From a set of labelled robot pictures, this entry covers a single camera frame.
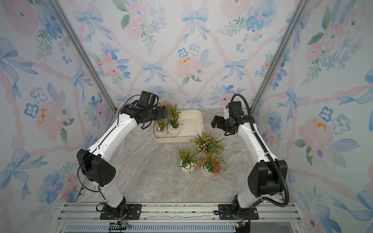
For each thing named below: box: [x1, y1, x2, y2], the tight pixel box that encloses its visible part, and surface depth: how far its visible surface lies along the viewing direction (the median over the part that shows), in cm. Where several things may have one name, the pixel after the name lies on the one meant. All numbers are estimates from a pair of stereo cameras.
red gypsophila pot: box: [197, 150, 227, 176], surface depth 79 cm
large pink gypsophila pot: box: [188, 128, 227, 156], surface depth 85 cm
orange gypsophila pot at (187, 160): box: [174, 148, 198, 176], surface depth 83 cm
